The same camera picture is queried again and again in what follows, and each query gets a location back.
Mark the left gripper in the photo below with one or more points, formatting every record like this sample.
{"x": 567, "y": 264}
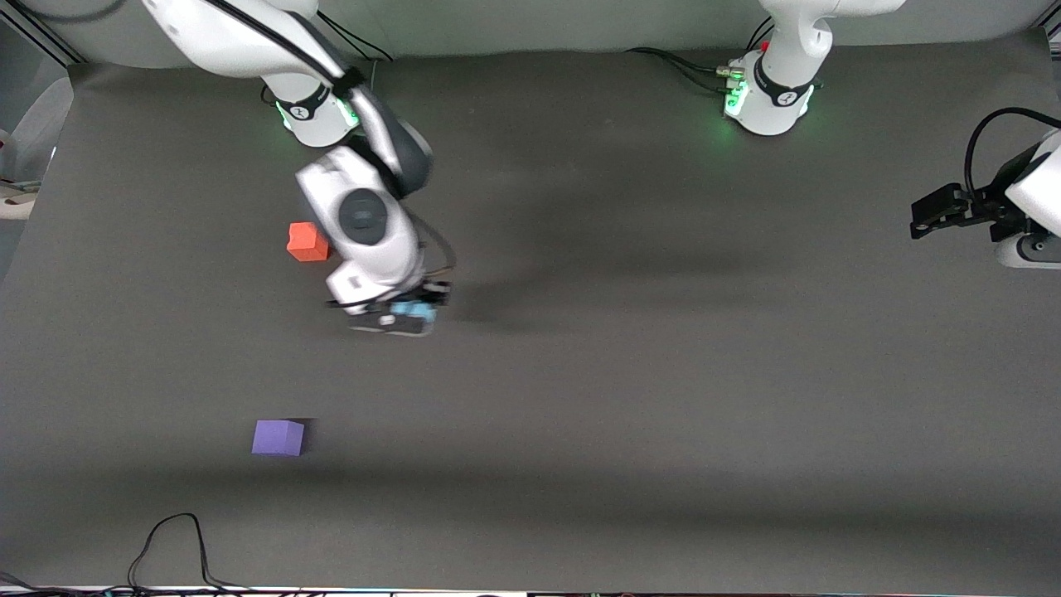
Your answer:
{"x": 985, "y": 206}

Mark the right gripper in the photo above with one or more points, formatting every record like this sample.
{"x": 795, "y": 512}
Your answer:
{"x": 434, "y": 292}

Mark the light blue foam block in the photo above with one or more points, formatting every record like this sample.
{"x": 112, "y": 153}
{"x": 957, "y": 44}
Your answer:
{"x": 412, "y": 313}

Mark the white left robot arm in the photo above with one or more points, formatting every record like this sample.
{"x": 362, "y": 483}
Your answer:
{"x": 779, "y": 99}

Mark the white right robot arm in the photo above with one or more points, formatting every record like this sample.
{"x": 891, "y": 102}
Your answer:
{"x": 365, "y": 224}

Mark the orange foam block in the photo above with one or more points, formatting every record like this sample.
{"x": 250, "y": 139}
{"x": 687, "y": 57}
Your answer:
{"x": 305, "y": 242}

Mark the purple foam block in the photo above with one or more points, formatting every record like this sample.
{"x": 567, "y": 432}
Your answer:
{"x": 278, "y": 437}

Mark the dark grey table mat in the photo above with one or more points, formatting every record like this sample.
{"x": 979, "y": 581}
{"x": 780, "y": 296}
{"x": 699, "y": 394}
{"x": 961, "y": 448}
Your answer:
{"x": 622, "y": 398}

